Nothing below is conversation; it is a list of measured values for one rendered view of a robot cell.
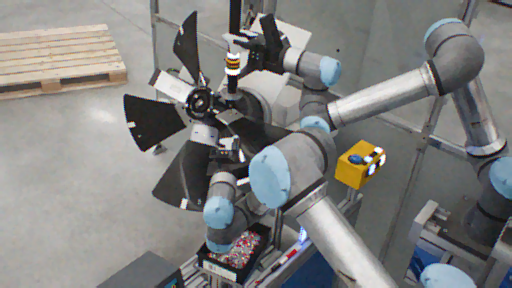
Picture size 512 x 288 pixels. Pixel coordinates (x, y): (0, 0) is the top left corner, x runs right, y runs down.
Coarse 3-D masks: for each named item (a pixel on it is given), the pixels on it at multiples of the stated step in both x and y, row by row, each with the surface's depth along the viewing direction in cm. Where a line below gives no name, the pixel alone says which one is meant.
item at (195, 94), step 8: (200, 88) 160; (208, 88) 158; (192, 96) 161; (200, 96) 160; (208, 96) 158; (216, 96) 158; (192, 104) 160; (208, 104) 157; (216, 104) 157; (224, 104) 161; (192, 112) 160; (200, 112) 158; (208, 112) 156; (200, 120) 158; (208, 120) 159; (224, 128) 166
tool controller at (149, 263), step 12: (132, 264) 102; (144, 264) 101; (156, 264) 101; (168, 264) 100; (120, 276) 99; (132, 276) 98; (144, 276) 98; (156, 276) 97; (168, 276) 97; (180, 276) 100
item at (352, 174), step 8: (360, 144) 172; (368, 144) 172; (352, 152) 167; (360, 152) 168; (368, 152) 168; (384, 152) 169; (344, 160) 163; (376, 160) 166; (336, 168) 167; (344, 168) 164; (352, 168) 162; (360, 168) 160; (368, 168) 163; (336, 176) 168; (344, 176) 166; (352, 176) 163; (360, 176) 161; (368, 176) 166; (352, 184) 165; (360, 184) 164
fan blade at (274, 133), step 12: (240, 120) 157; (252, 120) 158; (240, 132) 152; (252, 132) 153; (264, 132) 154; (276, 132) 154; (288, 132) 154; (240, 144) 149; (252, 144) 149; (264, 144) 149; (252, 156) 147
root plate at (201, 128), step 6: (192, 126) 162; (198, 126) 162; (204, 126) 163; (192, 132) 162; (204, 132) 163; (210, 132) 164; (216, 132) 165; (192, 138) 162; (198, 138) 162; (204, 138) 163; (210, 138) 164; (216, 138) 165; (210, 144) 164
